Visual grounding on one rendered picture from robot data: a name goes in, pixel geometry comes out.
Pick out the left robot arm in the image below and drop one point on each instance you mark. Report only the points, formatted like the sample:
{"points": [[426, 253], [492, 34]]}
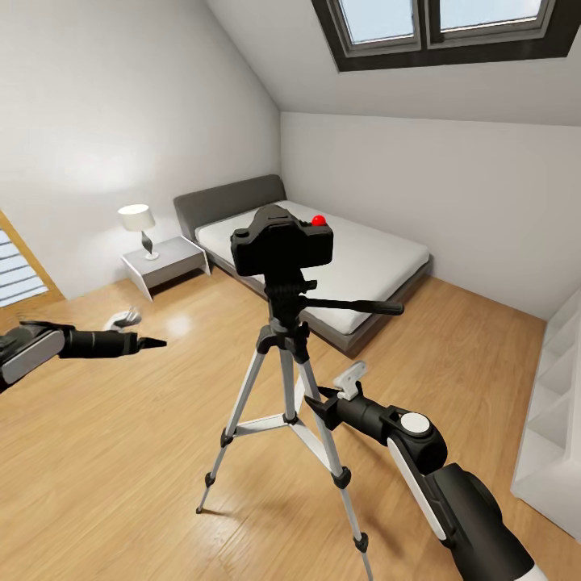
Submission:
{"points": [[32, 343]]}

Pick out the digital camera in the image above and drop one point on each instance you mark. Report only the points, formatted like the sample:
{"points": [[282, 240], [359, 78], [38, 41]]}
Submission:
{"points": [[277, 241]]}

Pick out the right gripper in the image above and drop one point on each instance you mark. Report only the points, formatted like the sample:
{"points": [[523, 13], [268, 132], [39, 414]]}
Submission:
{"points": [[334, 410]]}

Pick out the fixed window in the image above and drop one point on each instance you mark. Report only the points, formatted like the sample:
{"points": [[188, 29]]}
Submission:
{"points": [[382, 34], [24, 283]]}

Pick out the camera tripod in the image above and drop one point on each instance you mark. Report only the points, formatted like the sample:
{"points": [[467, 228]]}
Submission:
{"points": [[286, 291]]}

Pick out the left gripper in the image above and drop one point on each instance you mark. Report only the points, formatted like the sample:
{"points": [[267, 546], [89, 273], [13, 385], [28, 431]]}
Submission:
{"points": [[113, 344]]}

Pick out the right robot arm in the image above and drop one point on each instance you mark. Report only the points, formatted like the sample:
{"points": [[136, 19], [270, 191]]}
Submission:
{"points": [[460, 508]]}

